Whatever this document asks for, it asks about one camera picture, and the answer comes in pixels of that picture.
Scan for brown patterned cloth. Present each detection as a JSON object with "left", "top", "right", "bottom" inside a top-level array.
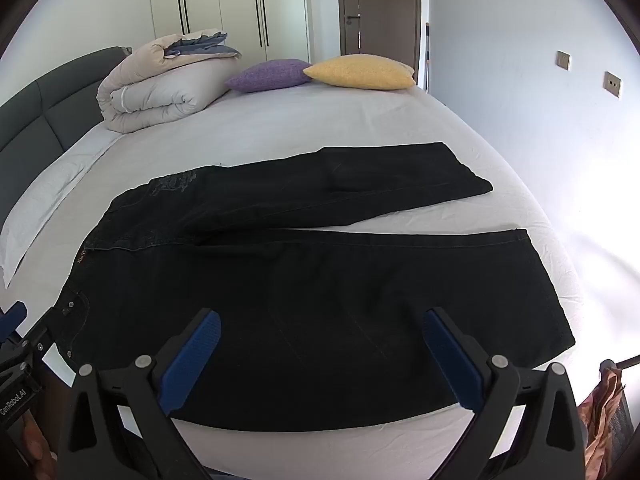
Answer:
[{"left": 577, "top": 360, "right": 628, "bottom": 480}]

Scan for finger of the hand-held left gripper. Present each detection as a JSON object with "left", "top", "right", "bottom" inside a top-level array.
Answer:
[
  {"left": 0, "top": 302, "right": 27, "bottom": 346},
  {"left": 22, "top": 305, "right": 68, "bottom": 361}
]

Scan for brown door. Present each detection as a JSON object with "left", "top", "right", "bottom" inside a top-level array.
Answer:
[{"left": 336, "top": 0, "right": 422, "bottom": 83}]

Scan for grey padded headboard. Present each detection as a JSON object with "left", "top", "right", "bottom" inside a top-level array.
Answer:
[{"left": 0, "top": 46, "right": 133, "bottom": 181}]

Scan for white bed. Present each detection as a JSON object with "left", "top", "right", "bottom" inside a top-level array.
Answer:
[{"left": 0, "top": 80, "right": 591, "bottom": 480}]

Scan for white wardrobe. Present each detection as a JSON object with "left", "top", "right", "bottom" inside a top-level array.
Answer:
[{"left": 148, "top": 0, "right": 312, "bottom": 63}]

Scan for black pants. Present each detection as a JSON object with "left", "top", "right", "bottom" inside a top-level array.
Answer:
[{"left": 54, "top": 141, "right": 576, "bottom": 433}]

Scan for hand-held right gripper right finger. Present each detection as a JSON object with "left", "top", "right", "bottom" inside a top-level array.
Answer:
[{"left": 422, "top": 306, "right": 586, "bottom": 480}]

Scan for person's left hand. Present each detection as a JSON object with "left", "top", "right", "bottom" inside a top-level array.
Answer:
[{"left": 20, "top": 417, "right": 58, "bottom": 480}]

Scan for folded beige duvet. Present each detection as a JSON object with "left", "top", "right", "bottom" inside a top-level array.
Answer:
[{"left": 96, "top": 30, "right": 243, "bottom": 135}]

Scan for purple pillow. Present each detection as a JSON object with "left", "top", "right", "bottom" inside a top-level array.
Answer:
[{"left": 224, "top": 59, "right": 313, "bottom": 94}]

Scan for yellow pillow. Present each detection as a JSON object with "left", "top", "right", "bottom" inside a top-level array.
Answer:
[{"left": 302, "top": 54, "right": 417, "bottom": 90}]

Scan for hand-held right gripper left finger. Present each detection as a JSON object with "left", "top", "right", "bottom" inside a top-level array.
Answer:
[{"left": 57, "top": 307, "right": 223, "bottom": 480}]

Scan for flat white pillow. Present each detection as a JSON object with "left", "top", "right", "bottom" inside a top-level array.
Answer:
[{"left": 0, "top": 125, "right": 126, "bottom": 288}]

